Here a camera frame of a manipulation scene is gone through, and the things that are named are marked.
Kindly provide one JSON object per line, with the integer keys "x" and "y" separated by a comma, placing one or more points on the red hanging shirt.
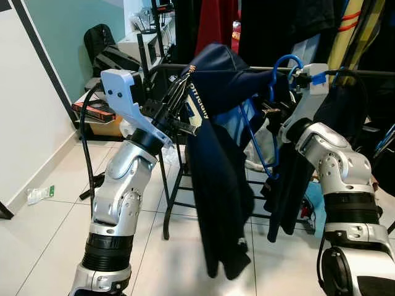
{"x": 216, "y": 24}

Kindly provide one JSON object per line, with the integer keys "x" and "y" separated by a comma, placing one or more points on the brown cardboard box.
{"x": 108, "y": 128}

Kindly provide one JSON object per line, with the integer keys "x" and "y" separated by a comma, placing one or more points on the white shelf unit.
{"x": 129, "y": 46}

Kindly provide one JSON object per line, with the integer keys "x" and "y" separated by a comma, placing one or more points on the yellow striped hanging garment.
{"x": 347, "y": 37}

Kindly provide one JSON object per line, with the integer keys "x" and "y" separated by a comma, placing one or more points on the dark navy hanging garment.
{"x": 290, "y": 197}

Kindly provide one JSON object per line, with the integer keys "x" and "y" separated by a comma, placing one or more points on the black backpack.
{"x": 99, "y": 40}

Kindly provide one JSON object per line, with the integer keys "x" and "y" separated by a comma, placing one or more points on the clear plastic bag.
{"x": 40, "y": 195}

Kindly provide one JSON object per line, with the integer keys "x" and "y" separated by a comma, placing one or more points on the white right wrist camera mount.
{"x": 311, "y": 98}

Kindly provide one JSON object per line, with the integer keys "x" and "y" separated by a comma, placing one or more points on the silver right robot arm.
{"x": 339, "y": 160}

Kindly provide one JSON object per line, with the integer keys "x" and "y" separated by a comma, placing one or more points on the black grey bag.
{"x": 114, "y": 60}

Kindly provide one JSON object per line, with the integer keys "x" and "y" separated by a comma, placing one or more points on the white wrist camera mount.
{"x": 120, "y": 92}
{"x": 311, "y": 98}

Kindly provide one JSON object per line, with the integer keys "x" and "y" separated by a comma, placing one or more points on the navy blue garment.
{"x": 216, "y": 185}

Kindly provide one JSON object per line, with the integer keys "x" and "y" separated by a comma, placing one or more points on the blue plastic hanger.
{"x": 287, "y": 57}

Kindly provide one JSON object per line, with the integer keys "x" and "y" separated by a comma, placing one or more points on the black hanging shirt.
{"x": 271, "y": 24}

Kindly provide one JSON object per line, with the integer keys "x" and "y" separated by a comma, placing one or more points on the red black flat box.
{"x": 92, "y": 111}

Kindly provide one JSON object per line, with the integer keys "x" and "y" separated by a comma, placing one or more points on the black metal clothes rack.
{"x": 379, "y": 73}

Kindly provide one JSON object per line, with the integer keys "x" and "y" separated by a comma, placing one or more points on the light blue cloth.
{"x": 316, "y": 209}

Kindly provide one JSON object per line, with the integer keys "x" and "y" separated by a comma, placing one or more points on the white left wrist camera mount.
{"x": 120, "y": 92}

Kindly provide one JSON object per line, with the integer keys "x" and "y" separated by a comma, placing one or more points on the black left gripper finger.
{"x": 185, "y": 95}
{"x": 175, "y": 91}

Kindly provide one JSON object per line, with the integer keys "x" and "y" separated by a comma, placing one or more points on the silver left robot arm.
{"x": 120, "y": 191}

